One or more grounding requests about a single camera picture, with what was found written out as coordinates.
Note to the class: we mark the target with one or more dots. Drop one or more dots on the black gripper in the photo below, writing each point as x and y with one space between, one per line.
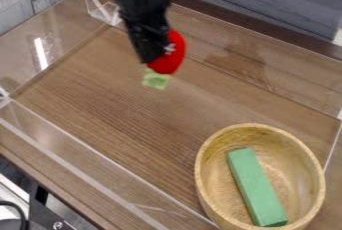
147 27

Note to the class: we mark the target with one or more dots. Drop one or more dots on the red plush strawberry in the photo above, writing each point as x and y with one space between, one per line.
163 67

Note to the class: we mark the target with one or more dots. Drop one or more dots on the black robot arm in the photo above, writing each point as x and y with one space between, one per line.
147 26

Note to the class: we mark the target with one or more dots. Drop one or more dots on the wooden oval bowl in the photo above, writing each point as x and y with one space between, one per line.
290 165

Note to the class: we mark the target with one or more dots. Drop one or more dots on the green rectangular block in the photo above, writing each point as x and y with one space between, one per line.
259 196

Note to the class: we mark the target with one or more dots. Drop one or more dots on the clear acrylic corner bracket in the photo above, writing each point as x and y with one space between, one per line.
104 12

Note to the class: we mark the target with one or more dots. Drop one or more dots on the clear acrylic enclosure wall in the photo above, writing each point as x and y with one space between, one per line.
116 149

